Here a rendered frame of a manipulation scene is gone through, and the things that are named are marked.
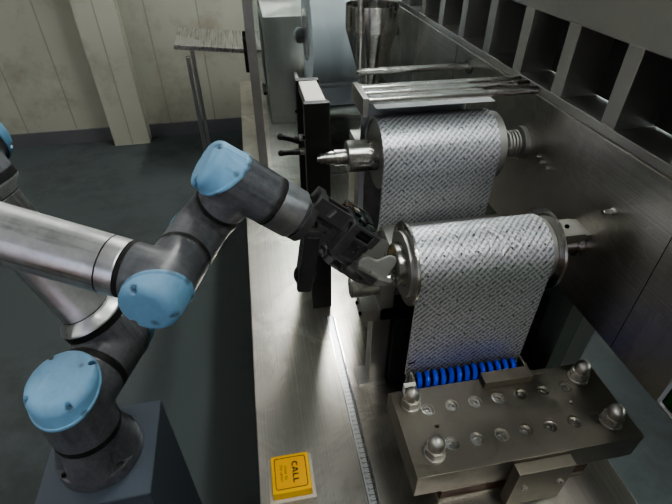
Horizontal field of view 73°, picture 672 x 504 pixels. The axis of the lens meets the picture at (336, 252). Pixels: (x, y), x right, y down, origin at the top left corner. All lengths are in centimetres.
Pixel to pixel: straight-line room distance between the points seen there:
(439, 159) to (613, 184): 29
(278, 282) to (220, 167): 73
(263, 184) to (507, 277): 43
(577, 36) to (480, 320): 52
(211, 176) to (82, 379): 43
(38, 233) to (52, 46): 399
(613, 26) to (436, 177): 36
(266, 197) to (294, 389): 54
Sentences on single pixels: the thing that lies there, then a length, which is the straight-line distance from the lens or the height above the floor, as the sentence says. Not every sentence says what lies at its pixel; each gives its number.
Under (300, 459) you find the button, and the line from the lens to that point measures 93.
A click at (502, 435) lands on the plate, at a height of 102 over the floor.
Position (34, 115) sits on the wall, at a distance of 484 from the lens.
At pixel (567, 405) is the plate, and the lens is 96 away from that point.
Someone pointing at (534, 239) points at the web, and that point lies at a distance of 82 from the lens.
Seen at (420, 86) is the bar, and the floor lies 146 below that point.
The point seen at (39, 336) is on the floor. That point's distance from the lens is 278.
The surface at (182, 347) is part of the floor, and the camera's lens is 241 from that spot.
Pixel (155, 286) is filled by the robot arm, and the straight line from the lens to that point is 56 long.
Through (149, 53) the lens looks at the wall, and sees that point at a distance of 443.
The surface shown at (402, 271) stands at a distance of 76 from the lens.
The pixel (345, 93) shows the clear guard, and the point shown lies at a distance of 167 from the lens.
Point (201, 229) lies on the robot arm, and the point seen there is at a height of 140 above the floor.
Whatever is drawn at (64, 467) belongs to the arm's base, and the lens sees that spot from 101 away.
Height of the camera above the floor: 175
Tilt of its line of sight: 38 degrees down
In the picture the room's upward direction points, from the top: straight up
